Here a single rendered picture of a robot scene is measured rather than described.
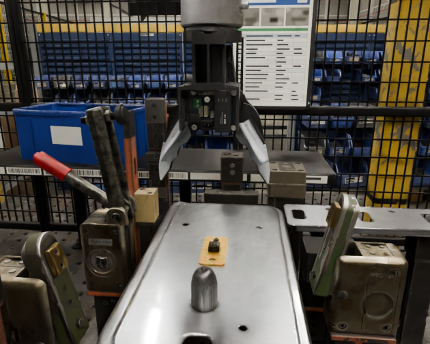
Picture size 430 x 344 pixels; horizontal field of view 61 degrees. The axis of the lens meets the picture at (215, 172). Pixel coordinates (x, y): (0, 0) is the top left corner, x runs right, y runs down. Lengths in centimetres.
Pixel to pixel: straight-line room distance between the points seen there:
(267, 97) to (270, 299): 68
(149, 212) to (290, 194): 31
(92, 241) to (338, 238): 35
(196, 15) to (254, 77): 61
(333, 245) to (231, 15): 30
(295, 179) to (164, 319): 44
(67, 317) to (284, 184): 50
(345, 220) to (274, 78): 64
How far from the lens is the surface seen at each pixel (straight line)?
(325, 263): 50
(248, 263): 54
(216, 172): 86
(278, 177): 77
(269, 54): 104
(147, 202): 63
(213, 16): 44
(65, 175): 58
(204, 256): 55
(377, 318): 55
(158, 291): 49
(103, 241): 57
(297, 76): 105
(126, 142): 63
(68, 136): 98
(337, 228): 48
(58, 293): 43
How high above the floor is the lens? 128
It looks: 17 degrees down
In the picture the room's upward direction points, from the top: straight up
